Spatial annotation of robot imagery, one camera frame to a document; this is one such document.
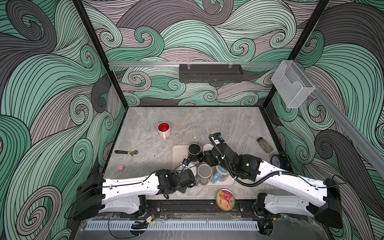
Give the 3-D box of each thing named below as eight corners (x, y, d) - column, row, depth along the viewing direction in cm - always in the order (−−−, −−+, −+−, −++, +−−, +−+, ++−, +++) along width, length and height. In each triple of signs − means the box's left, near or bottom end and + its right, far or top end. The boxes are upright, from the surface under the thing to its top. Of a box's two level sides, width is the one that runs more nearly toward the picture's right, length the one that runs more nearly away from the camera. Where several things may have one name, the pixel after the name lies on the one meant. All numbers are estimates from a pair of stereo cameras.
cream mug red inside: (157, 141, 102) (155, 135, 96) (159, 128, 109) (158, 121, 103) (169, 141, 102) (168, 135, 96) (170, 128, 109) (169, 121, 103)
